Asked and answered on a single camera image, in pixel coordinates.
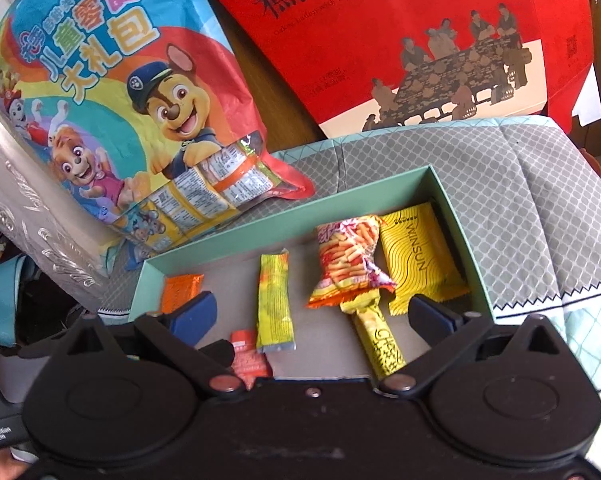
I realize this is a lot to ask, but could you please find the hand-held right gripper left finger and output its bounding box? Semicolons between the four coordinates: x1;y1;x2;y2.
59;291;247;401

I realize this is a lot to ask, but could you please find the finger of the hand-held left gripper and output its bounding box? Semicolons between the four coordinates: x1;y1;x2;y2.
195;339;237;368

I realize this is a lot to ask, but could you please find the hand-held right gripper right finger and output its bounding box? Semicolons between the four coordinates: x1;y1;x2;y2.
379;295;564;397

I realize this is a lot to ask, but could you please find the orange wavy-line snack packet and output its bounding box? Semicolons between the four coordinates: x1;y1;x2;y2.
160;273;205;314

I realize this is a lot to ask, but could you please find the pink orange snack packet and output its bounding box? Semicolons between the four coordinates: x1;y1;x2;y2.
229;329;274;392

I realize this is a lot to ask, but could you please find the yellow cheese stick packet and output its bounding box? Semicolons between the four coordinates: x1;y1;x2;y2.
339;292;407;382

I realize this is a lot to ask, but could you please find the yellow wavy-line snack packet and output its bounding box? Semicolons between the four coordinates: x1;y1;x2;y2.
379;202;471;317

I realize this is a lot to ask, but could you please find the orange puffed snack bag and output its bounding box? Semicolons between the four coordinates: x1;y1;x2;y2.
305;214;397;314

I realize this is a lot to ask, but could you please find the mint green cardboard box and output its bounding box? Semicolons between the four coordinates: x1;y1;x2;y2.
129;164;496;381

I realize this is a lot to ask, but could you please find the person's left hand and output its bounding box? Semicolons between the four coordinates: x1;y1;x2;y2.
0;452;36;480

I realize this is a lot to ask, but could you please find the teal cloth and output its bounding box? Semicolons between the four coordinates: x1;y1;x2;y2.
0;255;48;348

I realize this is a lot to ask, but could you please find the embroidered beige curtain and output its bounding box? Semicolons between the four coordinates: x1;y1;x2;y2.
0;95;146;311

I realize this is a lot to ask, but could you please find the cartoon dog snack bag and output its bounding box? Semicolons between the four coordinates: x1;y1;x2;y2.
0;0;316;271

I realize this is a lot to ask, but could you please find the red gift bag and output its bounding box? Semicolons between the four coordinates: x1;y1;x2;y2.
183;0;601;141

